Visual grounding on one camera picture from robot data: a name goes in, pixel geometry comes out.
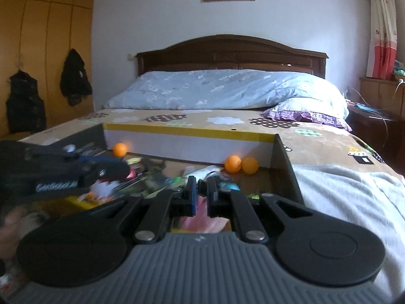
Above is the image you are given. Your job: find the green cloth heap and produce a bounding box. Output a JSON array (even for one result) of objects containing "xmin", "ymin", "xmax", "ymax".
[{"xmin": 392, "ymin": 60, "xmax": 405, "ymax": 81}]

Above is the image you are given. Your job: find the dark wooden nightstand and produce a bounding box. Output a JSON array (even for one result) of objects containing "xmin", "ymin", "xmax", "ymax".
[{"xmin": 346, "ymin": 101, "xmax": 400, "ymax": 159}]

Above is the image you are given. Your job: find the pink plastic bag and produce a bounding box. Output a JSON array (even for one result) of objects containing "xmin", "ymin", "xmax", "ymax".
[{"xmin": 175, "ymin": 217, "xmax": 232, "ymax": 234}]

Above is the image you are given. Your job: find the white and red curtain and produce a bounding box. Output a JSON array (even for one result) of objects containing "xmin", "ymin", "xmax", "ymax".
[{"xmin": 366, "ymin": 0, "xmax": 398, "ymax": 80}]

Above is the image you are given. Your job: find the dark wooden headboard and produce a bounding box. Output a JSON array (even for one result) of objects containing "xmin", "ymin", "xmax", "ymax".
[{"xmin": 136, "ymin": 35, "xmax": 330, "ymax": 79}]

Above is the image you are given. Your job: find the black and yellow cardboard box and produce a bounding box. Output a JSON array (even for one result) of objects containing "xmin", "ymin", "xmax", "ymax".
[{"xmin": 18, "ymin": 123, "xmax": 305, "ymax": 227}]

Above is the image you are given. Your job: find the wooden wardrobe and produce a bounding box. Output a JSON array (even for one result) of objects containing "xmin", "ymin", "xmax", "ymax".
[{"xmin": 0, "ymin": 0, "xmax": 97, "ymax": 141}]

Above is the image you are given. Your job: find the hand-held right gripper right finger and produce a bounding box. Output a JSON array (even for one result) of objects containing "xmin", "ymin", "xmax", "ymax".
[{"xmin": 206, "ymin": 176, "xmax": 320, "ymax": 245}]

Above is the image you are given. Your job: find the tan printed bedsheet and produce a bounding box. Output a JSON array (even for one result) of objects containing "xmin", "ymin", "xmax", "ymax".
[{"xmin": 18, "ymin": 108, "xmax": 405, "ymax": 178}]

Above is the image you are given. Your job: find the light blue floral duvet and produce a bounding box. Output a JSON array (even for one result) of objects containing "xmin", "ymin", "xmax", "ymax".
[{"xmin": 103, "ymin": 69, "xmax": 349, "ymax": 121}]

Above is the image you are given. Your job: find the wooden side cabinet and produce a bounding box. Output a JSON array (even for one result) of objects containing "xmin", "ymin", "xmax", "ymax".
[{"xmin": 359, "ymin": 77, "xmax": 405, "ymax": 119}]

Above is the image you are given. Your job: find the purple frilled pillow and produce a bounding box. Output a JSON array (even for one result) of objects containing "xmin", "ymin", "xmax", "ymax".
[{"xmin": 261, "ymin": 98, "xmax": 352, "ymax": 132}]

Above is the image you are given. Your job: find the white fluffy blanket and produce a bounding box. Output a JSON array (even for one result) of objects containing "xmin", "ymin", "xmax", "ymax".
[{"xmin": 291, "ymin": 164, "xmax": 405, "ymax": 296}]

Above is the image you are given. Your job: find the black hanging jacket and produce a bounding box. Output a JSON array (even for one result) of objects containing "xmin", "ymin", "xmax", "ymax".
[{"xmin": 60, "ymin": 49, "xmax": 93, "ymax": 107}]

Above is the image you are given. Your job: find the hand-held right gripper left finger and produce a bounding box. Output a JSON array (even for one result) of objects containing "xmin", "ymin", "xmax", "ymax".
[{"xmin": 63, "ymin": 176, "xmax": 198, "ymax": 245}]

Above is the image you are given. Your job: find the black hanging vest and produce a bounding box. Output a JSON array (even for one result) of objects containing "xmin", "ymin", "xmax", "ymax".
[{"xmin": 6, "ymin": 70, "xmax": 47, "ymax": 134}]

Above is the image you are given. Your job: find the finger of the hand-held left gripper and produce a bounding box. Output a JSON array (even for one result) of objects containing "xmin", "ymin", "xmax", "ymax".
[
  {"xmin": 32, "ymin": 146, "xmax": 106, "ymax": 166},
  {"xmin": 74, "ymin": 160, "xmax": 131, "ymax": 186}
]

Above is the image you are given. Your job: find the white cable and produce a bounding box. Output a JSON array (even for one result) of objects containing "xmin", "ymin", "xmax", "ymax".
[{"xmin": 346, "ymin": 82, "xmax": 405, "ymax": 140}]

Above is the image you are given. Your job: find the heap of mixed small packets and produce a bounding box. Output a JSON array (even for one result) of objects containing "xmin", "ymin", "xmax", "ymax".
[{"xmin": 85, "ymin": 157, "xmax": 254, "ymax": 203}]

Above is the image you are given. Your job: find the white squeeze tube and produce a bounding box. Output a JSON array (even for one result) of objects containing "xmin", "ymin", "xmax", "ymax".
[{"xmin": 184, "ymin": 165, "xmax": 222, "ymax": 178}]

